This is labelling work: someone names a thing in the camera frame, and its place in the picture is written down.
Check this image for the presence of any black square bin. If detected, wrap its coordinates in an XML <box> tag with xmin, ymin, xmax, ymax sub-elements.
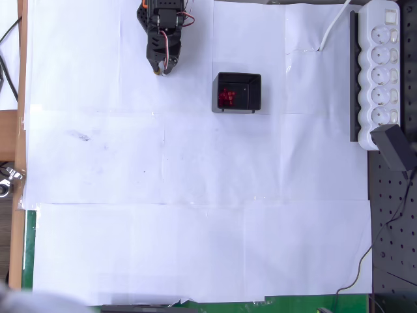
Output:
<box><xmin>211</xmin><ymin>72</ymin><xmax>263</xmax><ymax>114</ymax></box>

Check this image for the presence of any metal clamp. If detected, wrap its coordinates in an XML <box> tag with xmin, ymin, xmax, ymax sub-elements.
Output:
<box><xmin>0</xmin><ymin>165</ymin><xmax>25</xmax><ymax>198</ymax></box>

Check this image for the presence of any taped white paper cover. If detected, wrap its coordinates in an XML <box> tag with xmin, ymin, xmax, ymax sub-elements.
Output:
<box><xmin>22</xmin><ymin>0</ymin><xmax>374</xmax><ymax>307</ymax></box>

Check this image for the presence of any white power strip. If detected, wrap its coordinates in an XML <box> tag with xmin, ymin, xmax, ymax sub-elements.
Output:
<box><xmin>357</xmin><ymin>0</ymin><xmax>401</xmax><ymax>151</ymax></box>

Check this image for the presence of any green mat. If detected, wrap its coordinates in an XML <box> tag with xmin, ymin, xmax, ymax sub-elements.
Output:
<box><xmin>22</xmin><ymin>210</ymin><xmax>371</xmax><ymax>313</ymax></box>

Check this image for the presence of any dark ribbed panel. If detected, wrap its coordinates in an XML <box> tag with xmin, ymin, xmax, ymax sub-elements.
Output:
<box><xmin>0</xmin><ymin>195</ymin><xmax>16</xmax><ymax>283</ymax></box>

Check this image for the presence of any black power adapter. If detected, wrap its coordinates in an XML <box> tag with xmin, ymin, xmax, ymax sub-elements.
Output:
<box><xmin>370</xmin><ymin>124</ymin><xmax>413</xmax><ymax>173</ymax></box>

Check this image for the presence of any blurry grey round object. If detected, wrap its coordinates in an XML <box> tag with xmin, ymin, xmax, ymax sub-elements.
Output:
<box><xmin>0</xmin><ymin>282</ymin><xmax>87</xmax><ymax>313</ymax></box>

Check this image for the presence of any black perforated board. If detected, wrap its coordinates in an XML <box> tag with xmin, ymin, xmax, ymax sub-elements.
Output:
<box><xmin>367</xmin><ymin>0</ymin><xmax>417</xmax><ymax>313</ymax></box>

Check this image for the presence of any white power cable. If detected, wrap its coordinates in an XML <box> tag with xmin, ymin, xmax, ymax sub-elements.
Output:
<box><xmin>317</xmin><ymin>0</ymin><xmax>353</xmax><ymax>52</ymax></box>

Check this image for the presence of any thin black cable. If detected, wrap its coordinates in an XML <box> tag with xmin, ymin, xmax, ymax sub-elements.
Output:
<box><xmin>331</xmin><ymin>171</ymin><xmax>417</xmax><ymax>313</ymax></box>

